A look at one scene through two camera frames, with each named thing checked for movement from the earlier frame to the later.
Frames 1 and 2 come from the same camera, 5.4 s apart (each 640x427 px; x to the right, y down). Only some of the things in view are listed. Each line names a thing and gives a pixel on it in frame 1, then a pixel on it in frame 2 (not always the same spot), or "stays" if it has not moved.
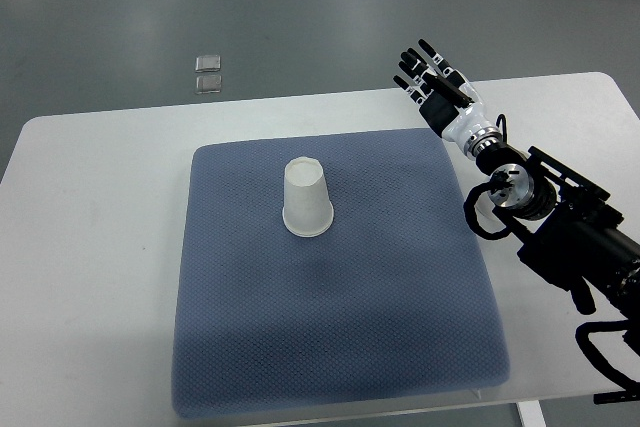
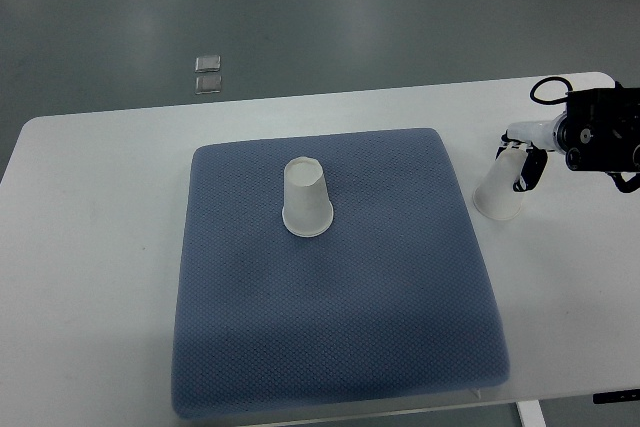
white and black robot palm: x=441 y=116 → x=542 y=135
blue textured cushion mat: x=390 y=304 stays
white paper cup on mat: x=308 y=209 stays
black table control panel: x=616 y=396 stays
